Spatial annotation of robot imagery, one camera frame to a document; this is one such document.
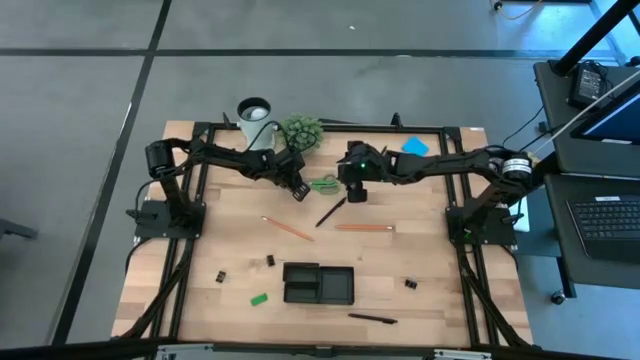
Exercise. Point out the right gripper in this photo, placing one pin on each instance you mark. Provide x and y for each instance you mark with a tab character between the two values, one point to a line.
375	167

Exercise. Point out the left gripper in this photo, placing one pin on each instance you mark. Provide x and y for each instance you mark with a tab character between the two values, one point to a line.
285	170

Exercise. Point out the orange pencil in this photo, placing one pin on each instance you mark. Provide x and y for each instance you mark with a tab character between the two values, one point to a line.
287	228
363	227

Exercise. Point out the blue sticky note pad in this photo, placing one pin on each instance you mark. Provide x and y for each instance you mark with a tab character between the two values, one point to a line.
415	146

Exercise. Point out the black mesh desk organizer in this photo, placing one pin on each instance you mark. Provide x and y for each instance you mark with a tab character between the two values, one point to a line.
336	286

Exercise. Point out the green eraser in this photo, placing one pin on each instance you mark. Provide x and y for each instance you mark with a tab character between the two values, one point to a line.
259	299

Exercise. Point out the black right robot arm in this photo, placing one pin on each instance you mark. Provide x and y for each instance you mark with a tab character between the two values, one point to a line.
450	162

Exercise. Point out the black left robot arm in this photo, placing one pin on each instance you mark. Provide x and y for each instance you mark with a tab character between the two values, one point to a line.
225	157

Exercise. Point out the green artificial plant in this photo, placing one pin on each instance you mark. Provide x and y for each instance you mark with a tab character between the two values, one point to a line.
305	127

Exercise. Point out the white cylindrical cup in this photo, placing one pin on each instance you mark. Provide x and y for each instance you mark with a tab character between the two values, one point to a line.
257	135

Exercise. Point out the white box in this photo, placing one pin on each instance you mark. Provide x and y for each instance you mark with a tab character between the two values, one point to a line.
522	222

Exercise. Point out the black desk with monitor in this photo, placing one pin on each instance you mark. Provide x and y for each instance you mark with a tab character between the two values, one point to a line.
555	125

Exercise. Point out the black desk with keyboard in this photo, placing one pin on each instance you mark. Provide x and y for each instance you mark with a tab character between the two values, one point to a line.
557	225

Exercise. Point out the black caster wheel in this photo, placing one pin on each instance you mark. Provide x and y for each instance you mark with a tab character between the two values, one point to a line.
558	298

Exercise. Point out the black power adapter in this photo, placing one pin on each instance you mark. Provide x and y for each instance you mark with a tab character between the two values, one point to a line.
587	85

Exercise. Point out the black keyboard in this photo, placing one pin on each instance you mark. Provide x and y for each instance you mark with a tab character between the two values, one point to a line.
607	220

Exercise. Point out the black front crossbeam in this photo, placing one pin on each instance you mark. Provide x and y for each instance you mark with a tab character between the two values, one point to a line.
100	350

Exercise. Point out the black computer monitor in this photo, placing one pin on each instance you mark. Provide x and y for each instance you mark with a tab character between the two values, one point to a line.
615	122

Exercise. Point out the black diagonal pole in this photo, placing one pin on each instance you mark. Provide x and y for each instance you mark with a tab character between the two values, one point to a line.
595	35

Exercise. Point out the grey furniture leg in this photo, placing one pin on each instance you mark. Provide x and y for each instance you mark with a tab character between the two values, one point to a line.
15	229

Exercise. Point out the black aluminium table frame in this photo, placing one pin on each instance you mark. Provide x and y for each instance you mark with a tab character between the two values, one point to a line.
415	129

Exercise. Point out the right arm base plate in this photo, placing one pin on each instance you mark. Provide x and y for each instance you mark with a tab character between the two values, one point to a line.
502	240

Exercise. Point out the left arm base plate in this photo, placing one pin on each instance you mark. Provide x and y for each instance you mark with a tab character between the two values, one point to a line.
142	232

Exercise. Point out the silver bracket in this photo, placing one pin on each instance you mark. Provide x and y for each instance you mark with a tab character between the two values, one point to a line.
185	350
462	355

